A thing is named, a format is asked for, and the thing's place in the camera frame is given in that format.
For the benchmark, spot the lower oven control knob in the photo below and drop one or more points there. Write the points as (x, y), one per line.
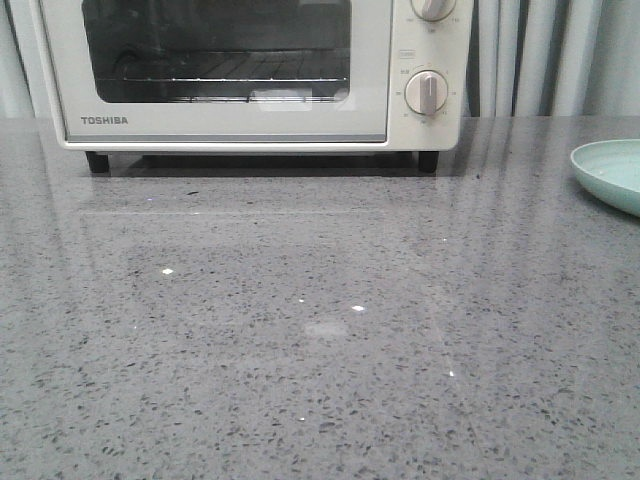
(426, 92)

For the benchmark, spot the white Toshiba toaster oven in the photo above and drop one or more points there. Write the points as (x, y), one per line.
(416, 45)

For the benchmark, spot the upper oven control knob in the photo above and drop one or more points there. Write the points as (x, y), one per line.
(433, 10)

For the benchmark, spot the light green plate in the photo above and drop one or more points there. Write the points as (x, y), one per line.
(609, 170)

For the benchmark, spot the glass oven door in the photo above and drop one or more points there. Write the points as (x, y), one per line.
(83, 38)

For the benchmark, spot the oven control knob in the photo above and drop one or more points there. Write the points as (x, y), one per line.
(433, 10)
(426, 92)

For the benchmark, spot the metal oven wire rack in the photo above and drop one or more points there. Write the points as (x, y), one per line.
(308, 75)

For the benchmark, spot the grey striped curtain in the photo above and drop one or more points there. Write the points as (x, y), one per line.
(525, 58)

